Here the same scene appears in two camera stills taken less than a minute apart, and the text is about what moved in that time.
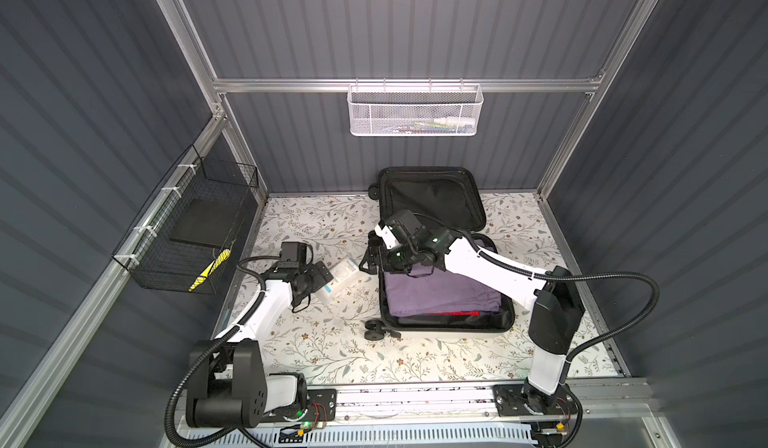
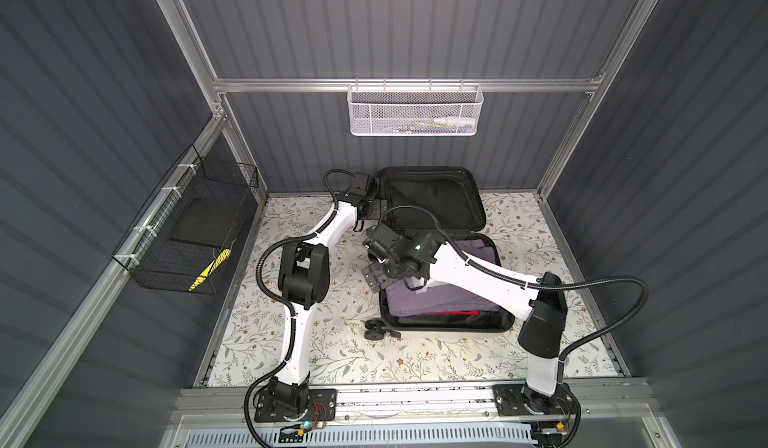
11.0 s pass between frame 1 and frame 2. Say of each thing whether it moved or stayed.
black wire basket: stayed
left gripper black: moved
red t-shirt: stayed
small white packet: moved
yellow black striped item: stayed
